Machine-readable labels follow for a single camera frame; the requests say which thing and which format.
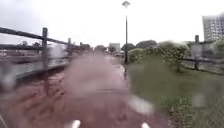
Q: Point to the small pale building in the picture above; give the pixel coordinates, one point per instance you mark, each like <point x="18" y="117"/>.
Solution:
<point x="115" y="46"/>

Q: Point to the street lamp pole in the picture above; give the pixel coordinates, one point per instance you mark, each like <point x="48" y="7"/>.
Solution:
<point x="126" y="33"/>

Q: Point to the red brick path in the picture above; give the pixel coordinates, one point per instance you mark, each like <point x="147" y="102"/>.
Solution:
<point x="100" y="100"/>

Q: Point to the row of trees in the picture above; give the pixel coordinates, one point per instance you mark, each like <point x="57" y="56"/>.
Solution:
<point x="146" y="44"/>

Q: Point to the grass verge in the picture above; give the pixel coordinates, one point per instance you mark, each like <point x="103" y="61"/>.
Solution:
<point x="156" y="83"/>

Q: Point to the row of green bushes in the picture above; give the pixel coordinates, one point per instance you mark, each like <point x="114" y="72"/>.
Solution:
<point x="166" y="53"/>

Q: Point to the robot's own part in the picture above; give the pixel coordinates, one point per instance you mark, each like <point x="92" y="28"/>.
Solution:
<point x="145" y="125"/>
<point x="76" y="124"/>

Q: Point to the tall grey building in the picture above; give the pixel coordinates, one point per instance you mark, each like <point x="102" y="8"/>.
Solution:
<point x="213" y="28"/>

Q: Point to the dark wooden rail fence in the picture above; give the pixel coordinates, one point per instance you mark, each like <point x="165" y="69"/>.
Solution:
<point x="196" y="50"/>
<point x="44" y="43"/>

